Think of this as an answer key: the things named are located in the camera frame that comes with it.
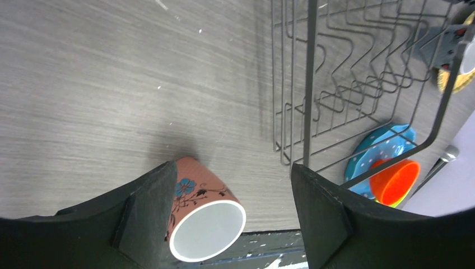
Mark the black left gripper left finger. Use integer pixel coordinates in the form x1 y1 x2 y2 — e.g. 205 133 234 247
1 161 178 268

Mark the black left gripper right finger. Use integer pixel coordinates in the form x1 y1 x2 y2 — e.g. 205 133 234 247
291 164 474 268

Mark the orange bowl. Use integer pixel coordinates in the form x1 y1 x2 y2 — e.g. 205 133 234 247
369 159 421 202

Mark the blue polka dot plate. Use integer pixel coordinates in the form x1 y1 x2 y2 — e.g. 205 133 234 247
344 124 416 200

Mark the woven bamboo plate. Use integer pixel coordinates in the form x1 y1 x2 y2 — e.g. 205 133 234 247
437 11 475 94

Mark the lime green plate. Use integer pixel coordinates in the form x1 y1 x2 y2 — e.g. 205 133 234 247
374 197 404 208

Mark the pink floral mug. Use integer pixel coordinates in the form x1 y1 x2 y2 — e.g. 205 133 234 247
165 157 246 262

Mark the grey ceramic mug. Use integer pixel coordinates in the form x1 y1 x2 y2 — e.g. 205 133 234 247
433 24 474 75

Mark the dark wire dish rack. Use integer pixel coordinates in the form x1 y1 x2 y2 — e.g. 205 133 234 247
270 1 474 184

